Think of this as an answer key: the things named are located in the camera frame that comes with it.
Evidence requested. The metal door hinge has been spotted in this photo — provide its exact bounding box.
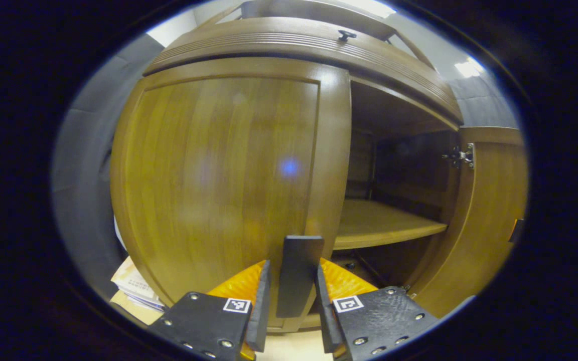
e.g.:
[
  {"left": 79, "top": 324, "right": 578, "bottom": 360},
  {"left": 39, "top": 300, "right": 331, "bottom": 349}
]
[{"left": 442, "top": 143, "right": 475, "bottom": 170}]

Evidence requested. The white and orange book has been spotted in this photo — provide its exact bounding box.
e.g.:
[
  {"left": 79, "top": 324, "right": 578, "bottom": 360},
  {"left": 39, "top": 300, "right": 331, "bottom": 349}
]
[{"left": 111, "top": 257, "right": 162, "bottom": 304}]

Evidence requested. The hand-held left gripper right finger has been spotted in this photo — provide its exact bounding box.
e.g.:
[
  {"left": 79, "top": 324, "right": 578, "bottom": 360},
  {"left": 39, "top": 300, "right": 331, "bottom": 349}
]
[{"left": 314, "top": 257, "right": 440, "bottom": 361}]

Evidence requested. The wooden ribbed cabinet drawer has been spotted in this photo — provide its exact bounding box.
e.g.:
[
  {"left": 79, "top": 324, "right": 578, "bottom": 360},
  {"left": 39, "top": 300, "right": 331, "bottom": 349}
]
[{"left": 143, "top": 17, "right": 464, "bottom": 132}]

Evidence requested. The wooden cabinet shelf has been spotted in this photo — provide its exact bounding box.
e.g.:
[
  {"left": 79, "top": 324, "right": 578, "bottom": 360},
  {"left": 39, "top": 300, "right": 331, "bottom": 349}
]
[{"left": 333, "top": 199, "right": 448, "bottom": 250}]

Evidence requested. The wooden shoe cabinet door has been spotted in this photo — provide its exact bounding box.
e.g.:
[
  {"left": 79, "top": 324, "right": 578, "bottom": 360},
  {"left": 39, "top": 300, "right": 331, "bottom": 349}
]
[
  {"left": 409, "top": 126, "right": 529, "bottom": 319},
  {"left": 110, "top": 56, "right": 352, "bottom": 334}
]

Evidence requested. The thin white book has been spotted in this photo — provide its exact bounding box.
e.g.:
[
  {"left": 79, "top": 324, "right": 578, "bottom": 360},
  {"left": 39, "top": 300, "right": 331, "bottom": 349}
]
[{"left": 118, "top": 288, "right": 167, "bottom": 312}]

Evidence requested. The small ceiling light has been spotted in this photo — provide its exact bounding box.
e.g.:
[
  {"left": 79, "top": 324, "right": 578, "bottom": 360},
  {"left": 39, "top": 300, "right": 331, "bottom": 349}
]
[{"left": 454, "top": 56, "right": 485, "bottom": 78}]

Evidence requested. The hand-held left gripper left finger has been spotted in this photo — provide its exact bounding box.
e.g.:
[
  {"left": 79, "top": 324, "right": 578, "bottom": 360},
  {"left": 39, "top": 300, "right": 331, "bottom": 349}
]
[{"left": 149, "top": 259, "right": 271, "bottom": 361}]

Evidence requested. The wooden double-door shoe cabinet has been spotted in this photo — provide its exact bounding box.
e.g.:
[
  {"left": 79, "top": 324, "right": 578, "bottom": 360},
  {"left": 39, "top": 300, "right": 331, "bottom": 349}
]
[{"left": 110, "top": 0, "right": 529, "bottom": 334}]

